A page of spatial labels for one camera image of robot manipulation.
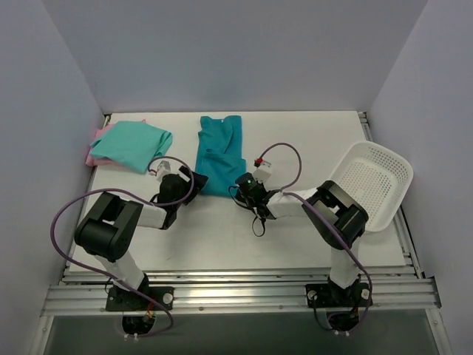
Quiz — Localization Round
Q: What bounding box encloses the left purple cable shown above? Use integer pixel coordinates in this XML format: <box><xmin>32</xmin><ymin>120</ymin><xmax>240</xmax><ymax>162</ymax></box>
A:
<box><xmin>50</xmin><ymin>155</ymin><xmax>196</xmax><ymax>338</ymax></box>

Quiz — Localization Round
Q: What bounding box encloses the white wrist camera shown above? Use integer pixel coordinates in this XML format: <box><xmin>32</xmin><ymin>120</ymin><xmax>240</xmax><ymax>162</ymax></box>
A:
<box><xmin>252</xmin><ymin>158</ymin><xmax>273</xmax><ymax>184</ymax></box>
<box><xmin>148</xmin><ymin>160</ymin><xmax>171</xmax><ymax>183</ymax></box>

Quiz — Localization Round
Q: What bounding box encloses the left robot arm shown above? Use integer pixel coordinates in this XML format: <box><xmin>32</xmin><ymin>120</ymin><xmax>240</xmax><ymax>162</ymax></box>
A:
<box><xmin>75</xmin><ymin>166</ymin><xmax>208</xmax><ymax>310</ymax></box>

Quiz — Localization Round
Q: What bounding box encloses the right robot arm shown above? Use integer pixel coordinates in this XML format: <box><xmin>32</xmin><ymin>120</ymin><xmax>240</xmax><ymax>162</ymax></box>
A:
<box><xmin>233</xmin><ymin>172</ymin><xmax>369</xmax><ymax>305</ymax></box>

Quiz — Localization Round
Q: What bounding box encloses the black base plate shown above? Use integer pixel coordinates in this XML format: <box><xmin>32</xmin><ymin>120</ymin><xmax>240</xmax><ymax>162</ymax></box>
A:
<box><xmin>304</xmin><ymin>281</ymin><xmax>372</xmax><ymax>308</ymax></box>
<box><xmin>105</xmin><ymin>286</ymin><xmax>174</xmax><ymax>312</ymax></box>

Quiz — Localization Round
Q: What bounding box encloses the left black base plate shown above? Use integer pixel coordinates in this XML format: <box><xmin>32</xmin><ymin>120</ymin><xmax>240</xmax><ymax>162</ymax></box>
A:
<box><xmin>105</xmin><ymin>286</ymin><xmax>174</xmax><ymax>312</ymax></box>

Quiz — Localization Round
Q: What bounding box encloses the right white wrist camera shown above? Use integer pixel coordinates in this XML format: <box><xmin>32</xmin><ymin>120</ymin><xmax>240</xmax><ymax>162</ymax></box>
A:
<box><xmin>252</xmin><ymin>158</ymin><xmax>273</xmax><ymax>184</ymax></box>

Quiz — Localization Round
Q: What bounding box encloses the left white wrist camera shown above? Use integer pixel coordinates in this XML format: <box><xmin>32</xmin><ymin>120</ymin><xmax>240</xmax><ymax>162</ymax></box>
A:
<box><xmin>148</xmin><ymin>160</ymin><xmax>171</xmax><ymax>183</ymax></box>

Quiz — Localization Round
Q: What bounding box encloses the aluminium rail frame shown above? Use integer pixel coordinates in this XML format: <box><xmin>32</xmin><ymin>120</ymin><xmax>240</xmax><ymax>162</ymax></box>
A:
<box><xmin>40</xmin><ymin>110</ymin><xmax>443</xmax><ymax>319</ymax></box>

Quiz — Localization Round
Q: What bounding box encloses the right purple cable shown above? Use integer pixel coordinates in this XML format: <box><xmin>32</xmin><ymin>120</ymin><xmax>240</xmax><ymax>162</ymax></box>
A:
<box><xmin>258</xmin><ymin>142</ymin><xmax>373</xmax><ymax>336</ymax></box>

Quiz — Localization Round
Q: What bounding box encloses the teal t shirt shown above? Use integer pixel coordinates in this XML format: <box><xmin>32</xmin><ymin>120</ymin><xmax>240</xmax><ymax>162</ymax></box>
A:
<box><xmin>195</xmin><ymin>115</ymin><xmax>246</xmax><ymax>197</ymax></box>

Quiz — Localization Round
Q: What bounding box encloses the folded mint green t shirt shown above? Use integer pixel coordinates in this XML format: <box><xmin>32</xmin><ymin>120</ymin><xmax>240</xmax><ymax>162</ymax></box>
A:
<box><xmin>89</xmin><ymin>121</ymin><xmax>173</xmax><ymax>174</ymax></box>

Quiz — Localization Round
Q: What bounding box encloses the purple cable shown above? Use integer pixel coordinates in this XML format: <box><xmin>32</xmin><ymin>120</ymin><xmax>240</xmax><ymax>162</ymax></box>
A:
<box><xmin>50</xmin><ymin>155</ymin><xmax>196</xmax><ymax>338</ymax></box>
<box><xmin>258</xmin><ymin>142</ymin><xmax>373</xmax><ymax>336</ymax></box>

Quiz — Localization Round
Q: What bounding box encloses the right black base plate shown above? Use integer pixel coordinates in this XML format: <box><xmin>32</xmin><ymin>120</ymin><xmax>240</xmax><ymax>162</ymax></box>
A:
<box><xmin>304</xmin><ymin>281</ymin><xmax>372</xmax><ymax>308</ymax></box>

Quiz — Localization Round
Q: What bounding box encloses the white perforated plastic basket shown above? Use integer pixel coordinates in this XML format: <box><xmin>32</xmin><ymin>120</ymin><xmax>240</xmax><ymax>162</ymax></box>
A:
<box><xmin>330</xmin><ymin>141</ymin><xmax>414</xmax><ymax>233</ymax></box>

